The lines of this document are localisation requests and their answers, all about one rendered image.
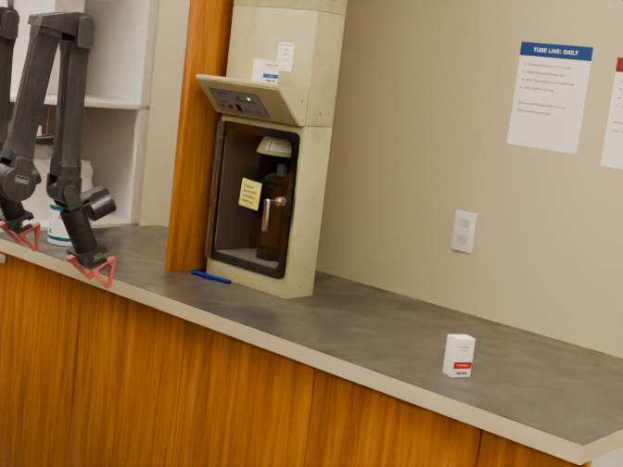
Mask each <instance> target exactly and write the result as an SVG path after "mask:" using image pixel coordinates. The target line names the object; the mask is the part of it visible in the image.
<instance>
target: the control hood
mask: <svg viewBox="0 0 623 467"><path fill-rule="evenodd" d="M196 78H197V81H198V83H199V84H200V86H201V88H202V89H203V91H204V93H205V94H206V96H207V97H208V99H209V101H210V102H211V104H212V105H213V107H214V109H215V110H216V111H217V112H220V113H225V114H231V115H237V116H242V117H248V118H252V119H258V120H268V121H274V122H280V123H285V124H291V125H297V126H304V125H305V117H306V109H307V101H308V92H309V89H308V88H304V87H297V86H290V85H283V84H274V83H265V82H253V81H249V80H242V79H235V78H228V77H220V76H210V75H200V74H197V75H196ZM208 87H209V88H215V89H222V90H227V91H234V92H240V93H247V94H254V95H258V97H259V99H260V100H261V102H262V104H263V106H264V107H265V109H266V111H267V113H268V115H269V116H270V119H266V118H261V117H255V116H249V115H244V114H237V113H232V112H226V111H222V110H221V109H220V107H219V105H218V104H217V102H216V100H215V99H214V97H213V95H212V94H211V92H210V89H209V88H208Z"/></svg>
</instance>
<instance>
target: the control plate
mask: <svg viewBox="0 0 623 467"><path fill-rule="evenodd" d="M208 88H209V87H208ZM209 89H210V92H211V94H212V95H213V97H214V99H215V100H216V102H217V104H218V105H219V107H220V109H221V110H222V111H226V112H232V113H237V114H244V115H249V116H255V117H261V118H266V119H270V116H269V115H268V113H267V111H266V109H265V107H264V106H263V104H262V102H261V100H260V99H259V97H258V95H254V94H247V93H240V92H234V91H227V90H222V89H215V88H209ZM237 96H238V97H239V99H237V98H236V97H237ZM247 98H249V99H250V101H248V100H247ZM222 104H224V105H225V107H223V106H222ZM235 104H237V105H239V106H240V107H241V108H242V110H243V111H238V109H237V107H236V105H235ZM229 105H231V106H233V108H229V107H228V106H229ZM245 107H246V108H247V109H246V110H245ZM251 108H253V111H251V110H250V109H251ZM257 109H258V110H259V111H260V112H257Z"/></svg>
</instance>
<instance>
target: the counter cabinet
mask: <svg viewBox="0 0 623 467"><path fill-rule="evenodd" d="M0 254H2V255H4V256H6V260H5V263H0V467H623V447H620V448H617V449H615V450H612V451H610V452H608V453H606V454H604V455H602V456H600V457H598V458H596V459H593V460H591V461H588V462H586V463H583V464H581V465H577V464H576V463H573V462H570V461H566V460H563V459H560V458H558V457H555V456H553V455H551V454H548V453H545V452H542V451H540V450H537V449H534V448H531V447H528V446H526V445H523V444H520V443H517V442H515V441H513V440H510V439H508V438H505V437H502V436H500V435H495V434H493V433H491V432H488V431H485V430H483V429H480V428H477V427H475V426H473V425H470V424H467V423H463V422H460V421H458V420H455V419H453V418H451V417H448V416H445V415H442V414H440V413H437V412H434V411H432V410H428V409H426V408H423V407H420V406H417V405H415V404H413V403H410V402H408V401H405V400H402V399H400V398H395V397H393V396H391V395H388V394H385V393H383V392H380V391H377V390H375V389H373V388H370V387H367V386H365V385H360V384H358V383H355V382H352V381H351V380H348V379H345V378H342V377H340V376H337V375H334V374H332V373H330V372H326V371H323V370H320V369H317V368H315V367H312V366H310V365H308V364H305V363H302V362H300V361H297V360H293V359H291V358H288V357H285V356H283V355H280V354H277V353H275V352H272V351H270V350H267V349H265V348H262V347H258V346H255V345H252V344H250V343H248V342H245V341H242V340H240V339H237V338H234V337H232V336H230V335H227V334H223V333H220V332H217V331H215V330H212V329H210V328H208V327H205V326H202V325H200V324H197V323H194V322H191V321H188V320H185V319H183V318H180V317H177V316H175V315H172V314H170V313H167V312H165V311H162V310H159V309H155V308H152V307H150V306H148V305H145V304H142V303H140V302H137V301H134V300H132V299H130V298H127V297H123V296H120V295H117V294H115V293H112V292H109V291H108V290H105V289H102V288H100V287H97V286H94V285H91V284H88V283H85V282H83V281H80V280H77V279H75V278H72V277H69V276H67V275H65V274H62V273H59V272H57V271H52V270H50V269H47V268H45V267H42V266H40V265H37V264H34V263H32V262H29V261H27V260H25V259H20V258H17V257H15V256H12V255H9V254H7V253H5V252H2V251H0Z"/></svg>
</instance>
